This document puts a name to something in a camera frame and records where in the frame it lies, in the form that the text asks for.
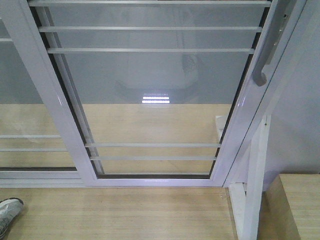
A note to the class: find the grey white sneaker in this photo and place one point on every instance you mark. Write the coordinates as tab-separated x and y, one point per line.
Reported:
9	209

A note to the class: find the white wooden support post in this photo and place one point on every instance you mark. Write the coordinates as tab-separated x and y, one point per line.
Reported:
252	185

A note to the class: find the grey door handle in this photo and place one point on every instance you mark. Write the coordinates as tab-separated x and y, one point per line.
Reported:
271	37

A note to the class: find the light wooden box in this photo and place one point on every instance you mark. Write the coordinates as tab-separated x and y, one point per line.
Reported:
290	207

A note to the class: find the white framed sliding glass door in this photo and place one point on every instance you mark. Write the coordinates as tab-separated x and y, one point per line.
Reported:
149	52

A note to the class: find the wooden platform base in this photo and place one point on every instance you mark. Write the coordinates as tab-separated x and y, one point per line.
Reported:
146	175

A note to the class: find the fixed glass panel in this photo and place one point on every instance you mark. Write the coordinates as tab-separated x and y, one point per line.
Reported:
32	152

